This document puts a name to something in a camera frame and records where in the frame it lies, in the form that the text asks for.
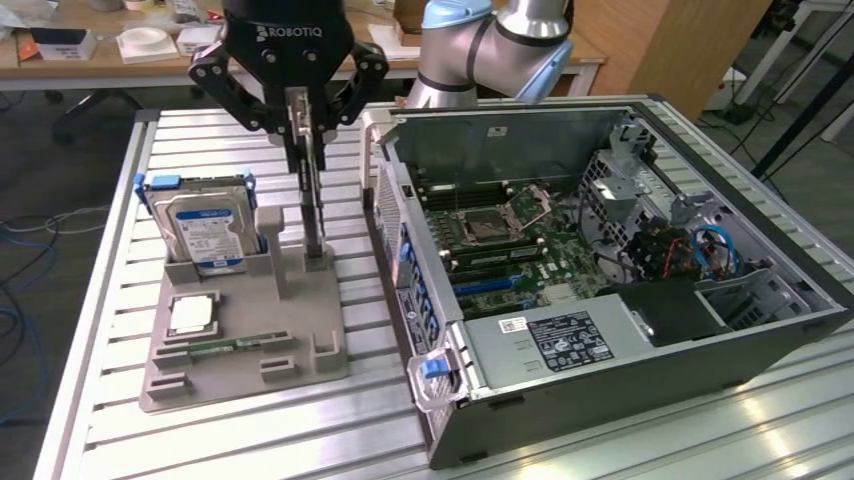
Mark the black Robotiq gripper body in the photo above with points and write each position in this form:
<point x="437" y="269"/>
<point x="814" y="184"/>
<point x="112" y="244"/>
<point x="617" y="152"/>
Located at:
<point x="287" y="45"/>

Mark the green expansion card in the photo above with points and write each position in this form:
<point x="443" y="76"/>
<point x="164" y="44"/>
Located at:
<point x="311" y="215"/>

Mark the white flat paper box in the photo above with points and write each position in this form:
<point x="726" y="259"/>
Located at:
<point x="403" y="50"/>

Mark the small white labelled box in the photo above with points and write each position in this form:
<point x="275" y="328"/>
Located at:
<point x="196" y="36"/>

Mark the white box with round dish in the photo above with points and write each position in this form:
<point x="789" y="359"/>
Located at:
<point x="147" y="45"/>

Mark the wooden desk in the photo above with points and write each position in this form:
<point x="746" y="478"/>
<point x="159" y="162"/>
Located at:
<point x="100" y="70"/>

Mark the black office chair base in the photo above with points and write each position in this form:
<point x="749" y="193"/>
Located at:
<point x="94" y="102"/>

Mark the white box with black top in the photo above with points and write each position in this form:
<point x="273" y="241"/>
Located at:
<point x="63" y="45"/>

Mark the hard disk in blue caddy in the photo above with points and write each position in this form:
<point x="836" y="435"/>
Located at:
<point x="207" y="235"/>

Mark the orange card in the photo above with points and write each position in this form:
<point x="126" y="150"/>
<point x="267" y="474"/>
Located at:
<point x="28" y="50"/>

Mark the CPU socket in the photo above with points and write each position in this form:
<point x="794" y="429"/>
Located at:
<point x="487" y="225"/>

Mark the open metal socket cover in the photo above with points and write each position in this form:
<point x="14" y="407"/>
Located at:
<point x="534" y="202"/>

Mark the installed dark RAM stick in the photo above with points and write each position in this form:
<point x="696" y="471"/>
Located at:
<point x="497" y="256"/>

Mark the grey plastic parts rack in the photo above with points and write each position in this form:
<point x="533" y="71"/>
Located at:
<point x="267" y="310"/>

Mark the silver CPU chip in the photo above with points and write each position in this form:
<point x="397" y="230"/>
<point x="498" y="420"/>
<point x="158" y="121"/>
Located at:
<point x="191" y="315"/>

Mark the silver metal drive cage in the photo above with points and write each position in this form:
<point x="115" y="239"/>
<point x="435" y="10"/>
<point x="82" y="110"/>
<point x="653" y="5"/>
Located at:
<point x="614" y="200"/>

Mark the blue expansion slot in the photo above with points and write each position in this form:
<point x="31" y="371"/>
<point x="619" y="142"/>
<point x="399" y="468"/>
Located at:
<point x="490" y="286"/>

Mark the green motherboard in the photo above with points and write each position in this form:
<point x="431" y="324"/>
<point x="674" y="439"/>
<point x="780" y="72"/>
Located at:
<point x="567" y="270"/>

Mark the green RAM stick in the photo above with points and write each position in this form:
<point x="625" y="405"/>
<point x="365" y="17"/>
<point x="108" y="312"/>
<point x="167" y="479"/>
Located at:
<point x="234" y="345"/>

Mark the wooden cabinet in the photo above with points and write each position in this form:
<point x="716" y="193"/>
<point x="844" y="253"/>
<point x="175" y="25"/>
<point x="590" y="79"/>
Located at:
<point x="708" y="50"/>

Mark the white box with red dot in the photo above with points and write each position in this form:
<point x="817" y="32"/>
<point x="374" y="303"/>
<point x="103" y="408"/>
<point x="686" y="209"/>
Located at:
<point x="728" y="90"/>

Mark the blue case latch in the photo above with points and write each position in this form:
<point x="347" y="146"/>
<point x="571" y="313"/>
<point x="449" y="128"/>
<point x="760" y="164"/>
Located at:
<point x="433" y="370"/>

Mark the grey power supply with label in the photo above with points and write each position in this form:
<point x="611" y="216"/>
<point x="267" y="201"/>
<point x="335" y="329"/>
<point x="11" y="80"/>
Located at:
<point x="507" y="355"/>

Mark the black plastic shroud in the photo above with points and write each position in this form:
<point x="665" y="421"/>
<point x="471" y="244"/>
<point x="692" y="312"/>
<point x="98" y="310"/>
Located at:
<point x="667" y="315"/>

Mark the black slanted stand pole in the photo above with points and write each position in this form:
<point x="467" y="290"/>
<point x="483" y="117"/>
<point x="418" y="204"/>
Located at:
<point x="797" y="105"/>

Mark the white table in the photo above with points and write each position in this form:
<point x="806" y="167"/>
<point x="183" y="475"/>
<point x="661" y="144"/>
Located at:
<point x="834" y="65"/>

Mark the open dark grey PC case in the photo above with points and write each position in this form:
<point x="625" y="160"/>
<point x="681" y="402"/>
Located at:
<point x="601" y="395"/>

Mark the silver disk bay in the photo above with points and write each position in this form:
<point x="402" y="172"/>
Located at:
<point x="754" y="300"/>

